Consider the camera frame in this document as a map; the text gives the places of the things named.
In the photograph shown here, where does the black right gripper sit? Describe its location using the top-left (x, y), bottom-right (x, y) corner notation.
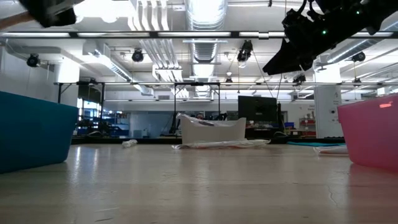
top-left (262, 7), bottom-right (346, 77)

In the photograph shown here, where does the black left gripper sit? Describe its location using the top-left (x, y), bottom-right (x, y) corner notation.
top-left (18, 0), bottom-right (85, 28)

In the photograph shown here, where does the orange white toothbrush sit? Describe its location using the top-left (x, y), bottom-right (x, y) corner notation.
top-left (198, 139), bottom-right (262, 150)
top-left (229, 138), bottom-right (272, 149)
top-left (313, 145), bottom-right (349, 156)

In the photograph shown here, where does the large black display screen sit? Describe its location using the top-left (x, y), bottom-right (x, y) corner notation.
top-left (238, 95), bottom-right (279, 124)

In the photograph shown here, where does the white square pillar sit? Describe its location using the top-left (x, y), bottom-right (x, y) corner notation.
top-left (54, 62), bottom-right (80, 108)
top-left (313, 67), bottom-right (343, 139)

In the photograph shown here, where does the red parts shelf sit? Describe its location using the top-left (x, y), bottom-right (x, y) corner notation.
top-left (298, 117), bottom-right (317, 138)

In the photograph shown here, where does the blue flat plastic lid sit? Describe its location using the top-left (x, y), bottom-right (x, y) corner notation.
top-left (287, 141), bottom-right (346, 147)

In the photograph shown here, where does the white plastic bin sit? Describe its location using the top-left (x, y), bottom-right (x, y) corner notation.
top-left (180, 116), bottom-right (248, 145)

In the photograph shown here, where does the pink plastic bin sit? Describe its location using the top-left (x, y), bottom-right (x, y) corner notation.
top-left (337, 94), bottom-right (398, 172)

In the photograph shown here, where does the teal plastic bin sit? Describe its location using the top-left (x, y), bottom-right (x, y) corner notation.
top-left (0, 90), bottom-right (80, 174)

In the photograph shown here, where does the green white wrapped toothbrush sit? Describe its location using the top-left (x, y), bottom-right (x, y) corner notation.
top-left (121, 139), bottom-right (139, 149)

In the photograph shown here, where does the black hanging ceiling camera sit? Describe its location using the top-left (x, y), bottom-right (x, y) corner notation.
top-left (236, 40), bottom-right (254, 63)
top-left (292, 73), bottom-right (307, 85)
top-left (26, 54), bottom-right (41, 68)
top-left (131, 49), bottom-right (145, 63)
top-left (351, 51), bottom-right (367, 63)

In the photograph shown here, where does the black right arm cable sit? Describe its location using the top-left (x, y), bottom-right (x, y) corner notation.
top-left (298, 0), bottom-right (321, 19)

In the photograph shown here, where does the silver ceiling air duct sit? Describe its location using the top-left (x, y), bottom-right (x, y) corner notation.
top-left (185, 0), bottom-right (228, 98)

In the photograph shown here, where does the black background rig frame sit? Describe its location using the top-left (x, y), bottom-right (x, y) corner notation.
top-left (57, 81), bottom-right (222, 127)

